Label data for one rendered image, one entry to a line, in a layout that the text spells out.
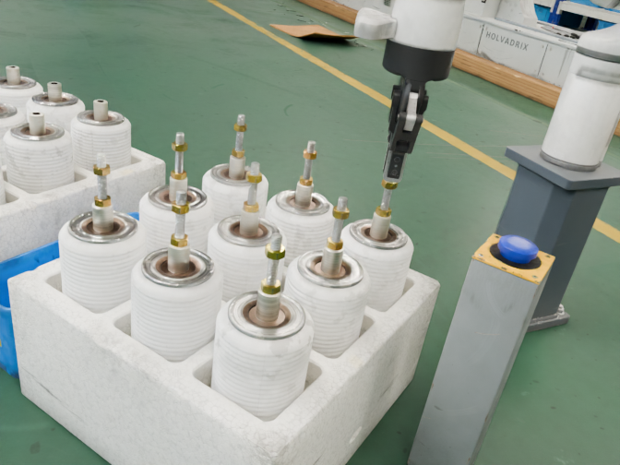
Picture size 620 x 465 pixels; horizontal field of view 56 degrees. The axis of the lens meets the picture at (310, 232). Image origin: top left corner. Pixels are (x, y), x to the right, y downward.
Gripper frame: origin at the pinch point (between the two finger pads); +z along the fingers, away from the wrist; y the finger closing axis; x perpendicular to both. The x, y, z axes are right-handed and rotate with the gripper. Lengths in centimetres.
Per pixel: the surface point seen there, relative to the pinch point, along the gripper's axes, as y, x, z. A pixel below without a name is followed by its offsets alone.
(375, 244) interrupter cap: -3.0, 0.4, 9.7
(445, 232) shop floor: 56, -21, 35
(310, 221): 1.3, 8.9, 10.4
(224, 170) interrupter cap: 11.9, 22.8, 9.7
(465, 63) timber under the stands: 257, -53, 31
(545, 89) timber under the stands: 208, -83, 29
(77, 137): 21, 49, 12
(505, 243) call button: -12.4, -11.5, 2.1
